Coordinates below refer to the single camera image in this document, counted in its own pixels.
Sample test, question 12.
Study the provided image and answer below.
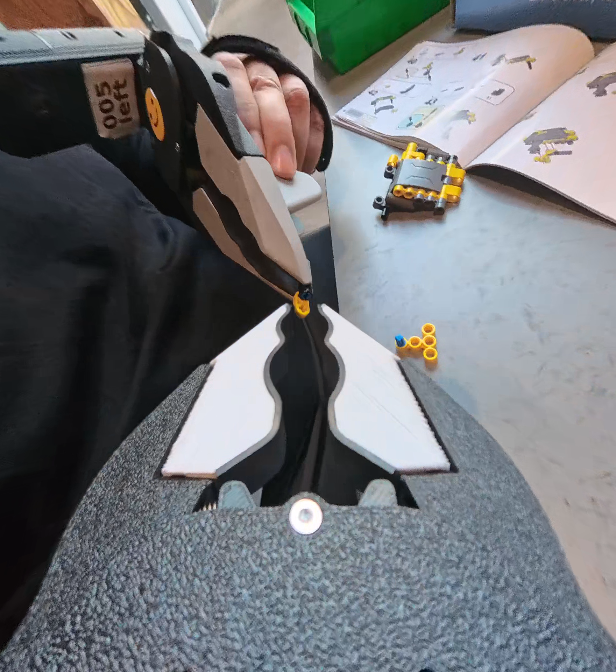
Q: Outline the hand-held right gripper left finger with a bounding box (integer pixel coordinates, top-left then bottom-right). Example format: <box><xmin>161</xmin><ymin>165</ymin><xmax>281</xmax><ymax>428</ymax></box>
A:
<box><xmin>160</xmin><ymin>303</ymin><xmax>295</xmax><ymax>480</ymax></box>

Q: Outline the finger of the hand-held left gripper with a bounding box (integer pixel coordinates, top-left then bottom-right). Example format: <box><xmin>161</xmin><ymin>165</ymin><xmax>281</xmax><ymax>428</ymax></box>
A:
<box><xmin>193</xmin><ymin>105</ymin><xmax>314</xmax><ymax>288</ymax></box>
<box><xmin>191</xmin><ymin>186</ymin><xmax>309</xmax><ymax>302</ymax></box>

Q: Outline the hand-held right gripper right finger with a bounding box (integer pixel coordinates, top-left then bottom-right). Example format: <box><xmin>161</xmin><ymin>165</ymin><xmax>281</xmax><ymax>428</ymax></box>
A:
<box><xmin>316</xmin><ymin>303</ymin><xmax>452</xmax><ymax>476</ymax></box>

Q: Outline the yellow T-shaped brick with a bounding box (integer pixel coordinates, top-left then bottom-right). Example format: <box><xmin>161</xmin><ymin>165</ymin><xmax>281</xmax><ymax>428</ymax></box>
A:
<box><xmin>406</xmin><ymin>322</ymin><xmax>440</xmax><ymax>363</ymax></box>

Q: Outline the person's left hand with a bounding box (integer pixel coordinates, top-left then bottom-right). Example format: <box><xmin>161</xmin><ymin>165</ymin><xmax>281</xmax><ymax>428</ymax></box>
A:
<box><xmin>214</xmin><ymin>50</ymin><xmax>325</xmax><ymax>180</ymax></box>

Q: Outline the grey yellow brick assembly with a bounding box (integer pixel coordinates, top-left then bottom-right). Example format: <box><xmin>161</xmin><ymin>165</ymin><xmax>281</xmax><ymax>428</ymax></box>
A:
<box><xmin>373</xmin><ymin>142</ymin><xmax>467</xmax><ymax>220</ymax></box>

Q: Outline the green plastic bin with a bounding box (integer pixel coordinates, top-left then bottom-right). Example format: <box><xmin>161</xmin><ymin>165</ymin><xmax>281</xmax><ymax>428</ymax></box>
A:
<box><xmin>286</xmin><ymin>0</ymin><xmax>451</xmax><ymax>75</ymax></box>

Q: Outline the building instruction booklet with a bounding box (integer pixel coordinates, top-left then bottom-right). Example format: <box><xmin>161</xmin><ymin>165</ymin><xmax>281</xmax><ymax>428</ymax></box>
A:
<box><xmin>334</xmin><ymin>23</ymin><xmax>616</xmax><ymax>235</ymax></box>

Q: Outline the dark blue cardboard box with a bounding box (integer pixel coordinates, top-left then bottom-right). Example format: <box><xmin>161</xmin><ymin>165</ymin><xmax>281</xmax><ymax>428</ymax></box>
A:
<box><xmin>454</xmin><ymin>0</ymin><xmax>616</xmax><ymax>43</ymax></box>

